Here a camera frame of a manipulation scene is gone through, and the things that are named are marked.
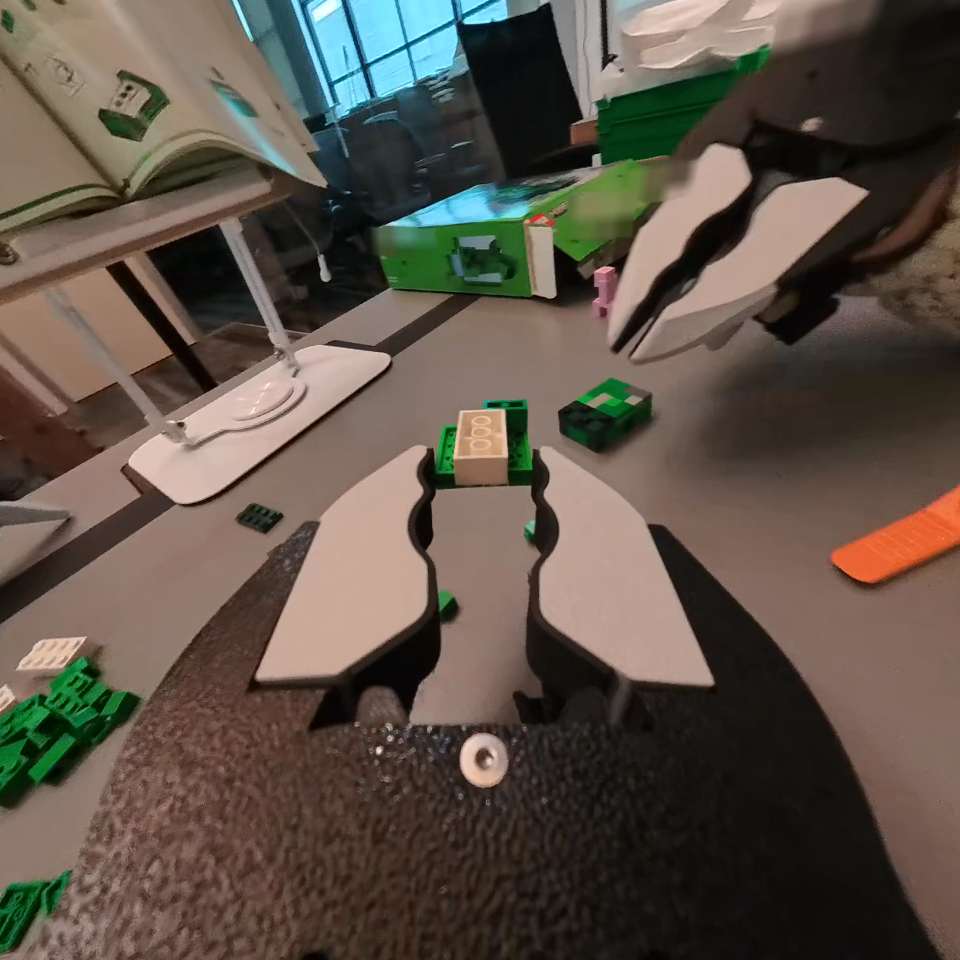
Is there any small cluster of green lego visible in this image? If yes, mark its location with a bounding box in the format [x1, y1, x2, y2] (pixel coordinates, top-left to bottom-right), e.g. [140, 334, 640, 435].
[0, 868, 74, 936]

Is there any black office chair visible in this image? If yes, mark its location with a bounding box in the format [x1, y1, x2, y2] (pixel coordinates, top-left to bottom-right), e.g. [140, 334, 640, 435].
[456, 0, 584, 183]

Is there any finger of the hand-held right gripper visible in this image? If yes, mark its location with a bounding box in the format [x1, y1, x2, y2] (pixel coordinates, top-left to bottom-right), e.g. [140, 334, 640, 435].
[627, 178, 873, 366]
[604, 141, 755, 355]

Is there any person's right forearm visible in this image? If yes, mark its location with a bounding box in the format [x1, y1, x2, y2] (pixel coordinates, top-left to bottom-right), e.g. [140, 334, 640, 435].
[862, 217, 960, 342]

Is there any green pixelated lego block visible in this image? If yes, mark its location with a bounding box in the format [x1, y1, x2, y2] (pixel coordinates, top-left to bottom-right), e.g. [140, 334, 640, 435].
[557, 377, 654, 454]

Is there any pile of bright green lego pieces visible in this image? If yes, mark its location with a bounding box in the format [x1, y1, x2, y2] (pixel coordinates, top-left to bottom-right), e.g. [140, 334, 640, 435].
[0, 654, 143, 811]

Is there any white lego plate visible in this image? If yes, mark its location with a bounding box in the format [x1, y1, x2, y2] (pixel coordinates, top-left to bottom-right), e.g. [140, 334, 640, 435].
[15, 636, 89, 673]

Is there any white hanging cord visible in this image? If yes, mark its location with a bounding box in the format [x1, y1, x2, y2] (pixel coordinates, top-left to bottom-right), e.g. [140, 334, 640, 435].
[288, 201, 333, 285]

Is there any white book stand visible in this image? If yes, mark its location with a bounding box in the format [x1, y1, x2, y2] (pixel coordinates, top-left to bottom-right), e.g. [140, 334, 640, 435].
[0, 168, 393, 506]

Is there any orange brick separator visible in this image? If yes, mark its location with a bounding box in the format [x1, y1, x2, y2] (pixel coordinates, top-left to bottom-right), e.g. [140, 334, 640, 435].
[830, 485, 960, 585]

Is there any green white lego assembly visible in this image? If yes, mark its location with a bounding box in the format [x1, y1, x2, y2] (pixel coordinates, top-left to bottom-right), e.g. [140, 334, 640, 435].
[435, 398, 536, 489]

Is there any green storage crate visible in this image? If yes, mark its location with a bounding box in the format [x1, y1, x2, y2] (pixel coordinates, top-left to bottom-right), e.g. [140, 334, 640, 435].
[595, 45, 774, 168]

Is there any white desk stand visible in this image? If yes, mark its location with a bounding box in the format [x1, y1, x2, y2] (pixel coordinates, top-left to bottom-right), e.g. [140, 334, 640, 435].
[0, 500, 75, 588]

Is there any lego instruction booklet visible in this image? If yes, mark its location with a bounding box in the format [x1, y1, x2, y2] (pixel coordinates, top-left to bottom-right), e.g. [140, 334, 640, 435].
[0, 0, 328, 235]

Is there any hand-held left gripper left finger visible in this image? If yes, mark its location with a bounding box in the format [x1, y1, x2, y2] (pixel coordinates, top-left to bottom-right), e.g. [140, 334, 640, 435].
[255, 444, 441, 689]

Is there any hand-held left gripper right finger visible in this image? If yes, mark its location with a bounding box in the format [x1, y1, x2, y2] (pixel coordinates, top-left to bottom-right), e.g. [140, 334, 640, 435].
[527, 446, 716, 693]

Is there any green lego set box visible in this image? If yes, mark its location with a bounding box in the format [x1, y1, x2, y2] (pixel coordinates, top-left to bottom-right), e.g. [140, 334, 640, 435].
[373, 157, 676, 303]

